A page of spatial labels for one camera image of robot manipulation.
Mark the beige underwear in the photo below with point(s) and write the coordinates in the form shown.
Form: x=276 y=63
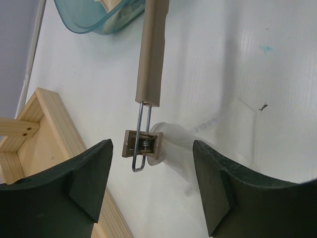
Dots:
x=120 y=13

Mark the blue plastic tub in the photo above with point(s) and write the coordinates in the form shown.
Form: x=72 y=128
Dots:
x=81 y=16

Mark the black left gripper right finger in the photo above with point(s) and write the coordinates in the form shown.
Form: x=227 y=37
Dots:
x=241 y=203

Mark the wooden clamp hanger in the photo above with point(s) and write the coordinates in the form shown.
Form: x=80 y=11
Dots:
x=141 y=143

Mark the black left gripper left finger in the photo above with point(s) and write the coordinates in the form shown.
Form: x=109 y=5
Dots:
x=63 y=201

